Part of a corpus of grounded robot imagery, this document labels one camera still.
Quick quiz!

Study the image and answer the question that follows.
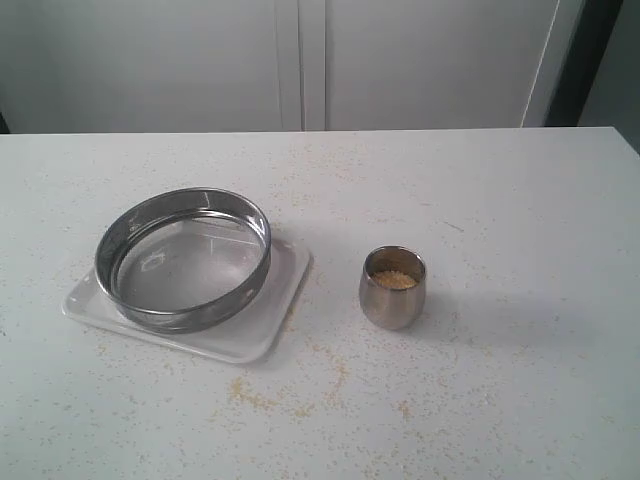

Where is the stainless steel cup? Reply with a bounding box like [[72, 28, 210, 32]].
[[359, 245, 427, 330]]

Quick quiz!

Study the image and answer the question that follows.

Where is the round steel mesh sieve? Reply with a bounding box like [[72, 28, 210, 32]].
[[94, 187, 272, 335]]

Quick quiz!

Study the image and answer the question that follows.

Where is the pile of beige sand grains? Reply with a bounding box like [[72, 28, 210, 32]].
[[372, 270, 417, 290]]

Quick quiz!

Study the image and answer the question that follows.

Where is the white rectangular plastic tray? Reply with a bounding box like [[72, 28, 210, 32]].
[[62, 230, 311, 364]]

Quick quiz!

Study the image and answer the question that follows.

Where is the white cabinet with doors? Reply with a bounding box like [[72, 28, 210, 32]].
[[1, 1, 584, 133]]

